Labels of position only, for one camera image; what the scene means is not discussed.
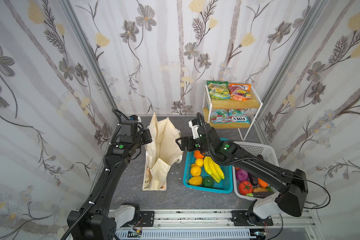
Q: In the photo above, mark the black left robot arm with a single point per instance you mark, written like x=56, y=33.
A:
x=108, y=177

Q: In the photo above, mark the cream floral tote bag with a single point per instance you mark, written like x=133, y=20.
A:
x=161, y=154

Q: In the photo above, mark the green snack bag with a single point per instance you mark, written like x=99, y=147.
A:
x=218, y=90

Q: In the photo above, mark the dark green cucumber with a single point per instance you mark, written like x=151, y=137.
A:
x=262, y=195

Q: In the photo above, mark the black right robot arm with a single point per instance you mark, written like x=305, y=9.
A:
x=291, y=186

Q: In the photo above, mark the teal plastic basket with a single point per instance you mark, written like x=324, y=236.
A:
x=200, y=175

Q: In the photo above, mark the green bell pepper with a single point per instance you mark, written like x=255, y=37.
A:
x=208, y=182

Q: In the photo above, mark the orange carrot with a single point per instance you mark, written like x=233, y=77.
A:
x=262, y=183

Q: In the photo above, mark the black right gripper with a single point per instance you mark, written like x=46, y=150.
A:
x=185, y=143

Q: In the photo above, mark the Fox's candy bag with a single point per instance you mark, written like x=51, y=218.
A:
x=238, y=116

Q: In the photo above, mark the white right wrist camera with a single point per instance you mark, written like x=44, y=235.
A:
x=194, y=125

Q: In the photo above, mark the yellow bumpy citrus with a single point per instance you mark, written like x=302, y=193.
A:
x=195, y=181

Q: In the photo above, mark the yellow orange fruit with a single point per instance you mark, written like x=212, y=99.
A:
x=195, y=171

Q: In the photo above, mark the yellow banana bunch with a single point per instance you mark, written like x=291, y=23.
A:
x=213, y=169

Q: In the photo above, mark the teal candy bag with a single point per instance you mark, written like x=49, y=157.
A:
x=219, y=117

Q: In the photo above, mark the orange snack bag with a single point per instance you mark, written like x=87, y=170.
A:
x=240, y=92

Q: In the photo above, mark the purple onion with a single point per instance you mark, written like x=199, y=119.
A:
x=241, y=175

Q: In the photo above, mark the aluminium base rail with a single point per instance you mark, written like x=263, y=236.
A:
x=126, y=223

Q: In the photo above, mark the yellow lemon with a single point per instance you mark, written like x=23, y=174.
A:
x=199, y=162

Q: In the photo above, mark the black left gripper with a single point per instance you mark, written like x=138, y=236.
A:
x=145, y=136

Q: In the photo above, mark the red tomato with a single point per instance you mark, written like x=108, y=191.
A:
x=245, y=188

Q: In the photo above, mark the white wooden two-tier shelf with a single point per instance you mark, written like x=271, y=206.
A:
x=255, y=103

